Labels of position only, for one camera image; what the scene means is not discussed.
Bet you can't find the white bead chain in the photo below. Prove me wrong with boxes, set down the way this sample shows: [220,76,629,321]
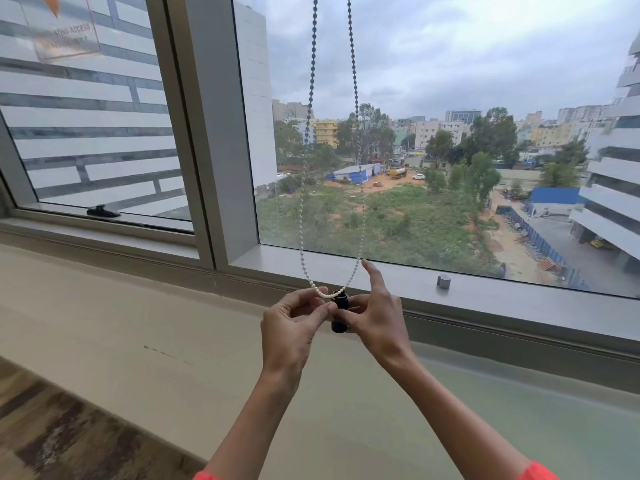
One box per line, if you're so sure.
[298,0,367,299]

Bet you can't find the person's right forearm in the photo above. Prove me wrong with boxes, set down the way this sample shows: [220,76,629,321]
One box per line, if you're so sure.
[379,344,531,480]

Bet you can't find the person's right hand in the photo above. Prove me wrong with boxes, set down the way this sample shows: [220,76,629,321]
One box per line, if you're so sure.
[329,259,416,371]

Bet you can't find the person's right green sleeve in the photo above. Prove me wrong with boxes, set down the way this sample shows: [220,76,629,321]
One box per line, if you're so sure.
[517,460,561,480]

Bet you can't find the grey aluminium window frame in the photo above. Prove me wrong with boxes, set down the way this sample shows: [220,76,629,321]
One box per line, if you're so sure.
[0,0,640,391]

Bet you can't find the person's left forearm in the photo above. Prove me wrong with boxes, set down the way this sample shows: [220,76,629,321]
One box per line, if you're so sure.
[202,364,301,480]

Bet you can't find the person's left hand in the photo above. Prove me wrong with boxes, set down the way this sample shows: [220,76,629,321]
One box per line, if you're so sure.
[259,287,339,391]

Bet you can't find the black cylindrical chain weight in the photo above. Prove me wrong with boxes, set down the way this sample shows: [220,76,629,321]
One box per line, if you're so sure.
[331,290,350,335]

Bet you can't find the white grey-striped building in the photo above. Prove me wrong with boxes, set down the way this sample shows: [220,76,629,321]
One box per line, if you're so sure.
[0,0,279,221]

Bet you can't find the tall white balconied building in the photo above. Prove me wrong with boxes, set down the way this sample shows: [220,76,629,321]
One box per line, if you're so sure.
[569,32,640,275]

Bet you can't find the orange triangle window sticker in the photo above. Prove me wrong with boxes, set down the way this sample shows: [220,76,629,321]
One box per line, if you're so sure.
[19,0,101,63]

